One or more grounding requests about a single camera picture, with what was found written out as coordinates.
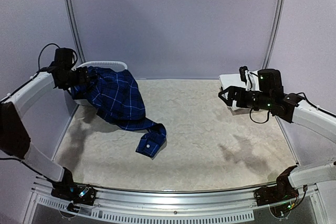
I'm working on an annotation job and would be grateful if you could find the white plastic laundry basket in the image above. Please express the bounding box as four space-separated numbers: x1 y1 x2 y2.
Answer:
75 60 128 106

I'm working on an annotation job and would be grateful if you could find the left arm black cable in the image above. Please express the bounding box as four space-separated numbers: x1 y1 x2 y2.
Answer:
0 42 79 177

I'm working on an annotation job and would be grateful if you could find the aluminium front rail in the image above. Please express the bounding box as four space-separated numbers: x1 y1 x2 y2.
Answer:
24 176 329 223

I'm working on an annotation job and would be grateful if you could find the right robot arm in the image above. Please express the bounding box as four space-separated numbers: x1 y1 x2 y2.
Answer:
218 66 335 201

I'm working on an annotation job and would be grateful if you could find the left corner wall post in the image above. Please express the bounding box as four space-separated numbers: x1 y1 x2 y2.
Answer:
64 0 86 63

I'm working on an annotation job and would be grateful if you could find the white t-shirt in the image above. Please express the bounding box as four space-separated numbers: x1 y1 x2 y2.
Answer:
219 71 259 115

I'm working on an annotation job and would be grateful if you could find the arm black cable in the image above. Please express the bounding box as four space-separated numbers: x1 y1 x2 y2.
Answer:
0 42 79 177
249 92 336 124

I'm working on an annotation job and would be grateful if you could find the blue plaid shirt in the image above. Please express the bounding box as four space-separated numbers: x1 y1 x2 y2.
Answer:
70 66 166 159

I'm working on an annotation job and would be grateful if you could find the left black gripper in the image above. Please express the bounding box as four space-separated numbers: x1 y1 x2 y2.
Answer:
62 65 91 90

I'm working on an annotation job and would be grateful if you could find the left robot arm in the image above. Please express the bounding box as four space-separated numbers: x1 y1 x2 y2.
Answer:
1 47 89 200

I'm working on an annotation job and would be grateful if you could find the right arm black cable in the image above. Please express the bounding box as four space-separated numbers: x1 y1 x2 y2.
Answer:
249 92 336 124

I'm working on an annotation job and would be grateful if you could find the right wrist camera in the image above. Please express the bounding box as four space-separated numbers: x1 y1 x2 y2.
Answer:
239 66 256 91

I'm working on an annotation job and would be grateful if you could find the corner wall post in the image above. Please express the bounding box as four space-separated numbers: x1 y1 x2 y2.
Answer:
64 0 86 63
261 0 285 69

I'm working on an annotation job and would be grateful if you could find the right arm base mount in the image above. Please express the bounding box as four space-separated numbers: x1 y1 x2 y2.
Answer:
254 165 308 219

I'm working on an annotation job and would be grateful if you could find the right corner wall post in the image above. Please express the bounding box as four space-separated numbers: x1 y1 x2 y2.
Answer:
261 0 285 69

